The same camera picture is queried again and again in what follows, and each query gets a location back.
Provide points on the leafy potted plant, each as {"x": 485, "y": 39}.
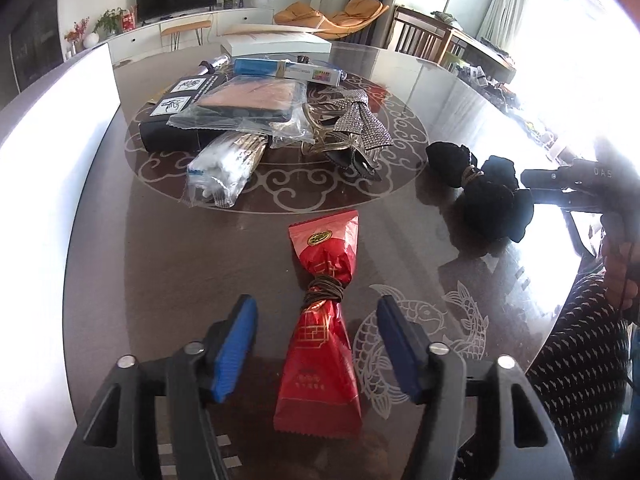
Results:
{"x": 111, "y": 20}

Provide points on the white vase with red flowers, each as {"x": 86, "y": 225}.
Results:
{"x": 82, "y": 35}

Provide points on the person's right hand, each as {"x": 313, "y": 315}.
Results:
{"x": 616, "y": 270}

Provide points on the blue box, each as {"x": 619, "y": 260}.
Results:
{"x": 270, "y": 67}

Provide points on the person's dotted black clothing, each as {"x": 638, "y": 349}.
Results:
{"x": 575, "y": 370}

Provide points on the rhinestone bow shoe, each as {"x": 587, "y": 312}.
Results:
{"x": 350, "y": 125}

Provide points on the black cloth bundle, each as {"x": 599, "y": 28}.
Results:
{"x": 492, "y": 200}

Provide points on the dark display cabinet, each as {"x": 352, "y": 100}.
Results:
{"x": 37, "y": 35}

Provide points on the black box with white labels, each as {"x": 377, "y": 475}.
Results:
{"x": 165, "y": 125}

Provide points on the red box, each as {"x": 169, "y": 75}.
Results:
{"x": 128, "y": 21}

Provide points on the white curtain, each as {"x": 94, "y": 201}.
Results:
{"x": 515, "y": 0}

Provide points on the wooden seat stool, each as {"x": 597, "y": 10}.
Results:
{"x": 186, "y": 26}

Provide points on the white panel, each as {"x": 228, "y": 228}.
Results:
{"x": 55, "y": 135}

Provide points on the red snack packet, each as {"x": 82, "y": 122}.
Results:
{"x": 320, "y": 340}

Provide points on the silver tube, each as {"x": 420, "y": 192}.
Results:
{"x": 212, "y": 66}

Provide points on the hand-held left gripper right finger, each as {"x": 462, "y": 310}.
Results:
{"x": 400, "y": 350}

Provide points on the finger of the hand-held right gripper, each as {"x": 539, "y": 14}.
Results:
{"x": 565, "y": 199}
{"x": 545, "y": 178}

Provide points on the clear bag with brown case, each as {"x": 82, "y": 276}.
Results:
{"x": 245, "y": 102}

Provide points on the small black object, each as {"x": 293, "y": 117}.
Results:
{"x": 303, "y": 58}

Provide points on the white television cabinet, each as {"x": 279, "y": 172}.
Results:
{"x": 145, "y": 37}

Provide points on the clear bag with white items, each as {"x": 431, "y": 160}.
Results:
{"x": 225, "y": 160}

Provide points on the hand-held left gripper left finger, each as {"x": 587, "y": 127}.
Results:
{"x": 235, "y": 350}

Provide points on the wooden chair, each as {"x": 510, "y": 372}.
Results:
{"x": 417, "y": 35}

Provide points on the orange lounge chair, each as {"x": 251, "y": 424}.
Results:
{"x": 345, "y": 17}

